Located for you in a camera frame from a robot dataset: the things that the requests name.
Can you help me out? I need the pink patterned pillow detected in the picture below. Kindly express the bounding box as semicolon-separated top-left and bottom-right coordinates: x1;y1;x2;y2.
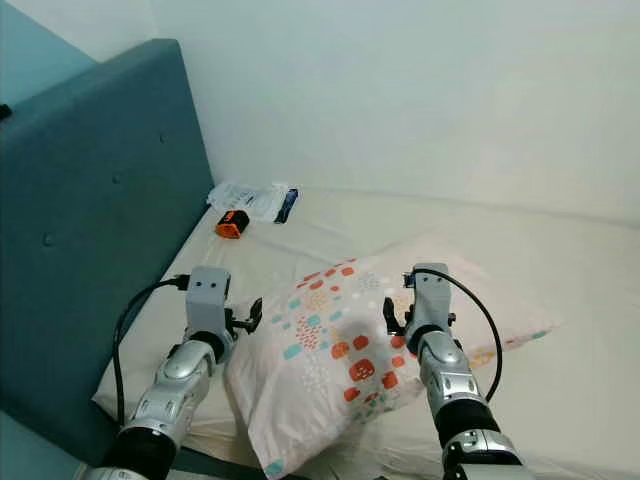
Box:
225;235;561;480

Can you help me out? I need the orange and black small device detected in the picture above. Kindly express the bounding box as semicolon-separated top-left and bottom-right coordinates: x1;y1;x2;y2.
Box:
215;209;251;240

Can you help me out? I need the dark blue flat item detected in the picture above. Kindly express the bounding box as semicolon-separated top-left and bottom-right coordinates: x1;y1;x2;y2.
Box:
273;188;299;225

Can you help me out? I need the white plastic packet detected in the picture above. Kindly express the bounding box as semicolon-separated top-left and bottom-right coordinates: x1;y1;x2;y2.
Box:
207;181;291;223

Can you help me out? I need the teal upholstered headboard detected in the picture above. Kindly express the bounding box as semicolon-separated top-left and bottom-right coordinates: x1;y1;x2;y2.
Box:
0;38;214;467

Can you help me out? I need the mattress with beige sheet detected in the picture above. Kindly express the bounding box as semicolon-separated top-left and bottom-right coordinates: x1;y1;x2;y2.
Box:
93;187;640;480

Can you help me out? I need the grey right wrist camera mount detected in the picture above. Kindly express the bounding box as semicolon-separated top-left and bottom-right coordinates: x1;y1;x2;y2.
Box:
408;263;452;333

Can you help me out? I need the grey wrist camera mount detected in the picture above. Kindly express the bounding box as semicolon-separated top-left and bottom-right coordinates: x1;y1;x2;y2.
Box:
186;266;232;341
408;263;452;333

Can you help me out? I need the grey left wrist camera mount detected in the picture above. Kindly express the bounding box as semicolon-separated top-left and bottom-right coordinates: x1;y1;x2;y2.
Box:
186;266;232;341

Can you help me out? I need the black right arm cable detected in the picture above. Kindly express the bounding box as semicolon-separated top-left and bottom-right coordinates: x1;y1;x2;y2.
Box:
414;268;505;404

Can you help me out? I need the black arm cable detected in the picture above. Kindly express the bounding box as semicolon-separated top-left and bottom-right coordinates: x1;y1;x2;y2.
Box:
414;268;505;404
112;275;192;427

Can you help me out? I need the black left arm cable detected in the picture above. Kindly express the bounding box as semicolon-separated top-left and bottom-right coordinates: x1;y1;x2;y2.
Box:
112;275;192;427

